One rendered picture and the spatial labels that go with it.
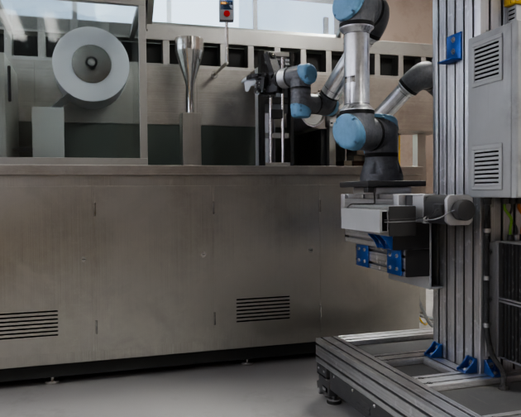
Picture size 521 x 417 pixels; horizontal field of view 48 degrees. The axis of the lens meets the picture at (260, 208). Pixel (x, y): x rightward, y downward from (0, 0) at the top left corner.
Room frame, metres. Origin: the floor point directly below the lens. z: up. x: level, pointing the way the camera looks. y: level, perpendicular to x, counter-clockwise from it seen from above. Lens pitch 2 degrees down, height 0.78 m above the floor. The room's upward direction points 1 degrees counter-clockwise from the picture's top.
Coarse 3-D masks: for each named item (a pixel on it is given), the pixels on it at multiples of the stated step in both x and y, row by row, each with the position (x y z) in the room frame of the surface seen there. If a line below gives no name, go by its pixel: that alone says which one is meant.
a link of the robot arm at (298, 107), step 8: (296, 88) 2.15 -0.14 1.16; (304, 88) 2.15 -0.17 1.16; (296, 96) 2.15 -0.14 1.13; (304, 96) 2.15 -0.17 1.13; (312, 96) 2.18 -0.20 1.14; (296, 104) 2.15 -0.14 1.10; (304, 104) 2.15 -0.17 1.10; (312, 104) 2.17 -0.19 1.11; (320, 104) 2.20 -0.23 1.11; (296, 112) 2.15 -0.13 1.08; (304, 112) 2.15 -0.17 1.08; (312, 112) 2.20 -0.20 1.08
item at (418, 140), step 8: (416, 136) 3.66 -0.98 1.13; (424, 136) 3.67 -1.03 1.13; (416, 144) 3.66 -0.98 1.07; (424, 144) 3.67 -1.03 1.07; (416, 152) 3.66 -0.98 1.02; (424, 152) 3.67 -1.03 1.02; (416, 160) 3.66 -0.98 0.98; (424, 160) 3.67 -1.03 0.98; (424, 168) 3.67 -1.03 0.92; (424, 176) 3.67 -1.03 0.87; (424, 192) 3.67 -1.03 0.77; (424, 288) 3.67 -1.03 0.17; (424, 296) 3.67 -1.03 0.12; (424, 304) 3.67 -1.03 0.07
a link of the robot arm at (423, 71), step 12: (408, 72) 2.43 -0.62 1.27; (420, 72) 2.40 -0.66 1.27; (432, 72) 2.41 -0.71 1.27; (408, 84) 2.42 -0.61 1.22; (420, 84) 2.41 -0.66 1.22; (432, 84) 2.43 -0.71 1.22; (396, 96) 2.46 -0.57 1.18; (408, 96) 2.45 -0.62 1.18; (384, 108) 2.49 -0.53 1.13; (396, 108) 2.49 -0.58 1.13
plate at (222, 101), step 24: (168, 72) 3.05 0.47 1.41; (240, 72) 3.16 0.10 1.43; (168, 96) 3.05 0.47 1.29; (216, 96) 3.12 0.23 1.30; (240, 96) 3.16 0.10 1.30; (384, 96) 3.41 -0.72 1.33; (432, 96) 3.50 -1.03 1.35; (168, 120) 3.05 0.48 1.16; (216, 120) 3.12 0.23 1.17; (240, 120) 3.16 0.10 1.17; (408, 120) 3.45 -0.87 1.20; (432, 120) 3.50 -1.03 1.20
